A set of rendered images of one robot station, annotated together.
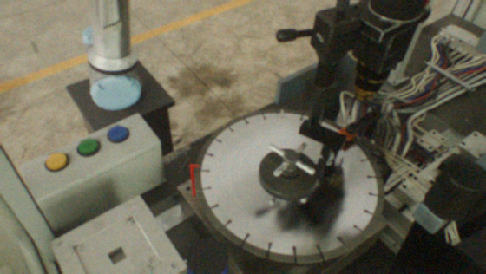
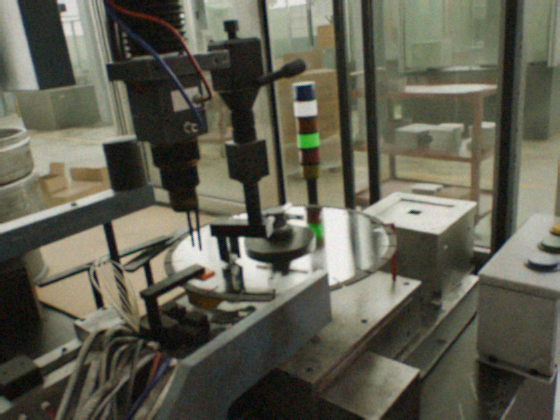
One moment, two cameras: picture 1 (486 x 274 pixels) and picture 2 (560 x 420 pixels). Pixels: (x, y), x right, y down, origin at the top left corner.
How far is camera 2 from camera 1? 124 cm
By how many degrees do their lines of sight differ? 112
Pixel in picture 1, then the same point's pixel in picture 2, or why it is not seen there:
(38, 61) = not seen: outside the picture
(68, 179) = (530, 227)
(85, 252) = (441, 207)
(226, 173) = (348, 228)
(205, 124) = not seen: outside the picture
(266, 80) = not seen: outside the picture
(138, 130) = (524, 274)
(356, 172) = (195, 260)
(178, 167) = (476, 379)
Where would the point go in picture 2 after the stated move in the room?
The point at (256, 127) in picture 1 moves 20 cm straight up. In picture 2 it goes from (340, 267) to (330, 118)
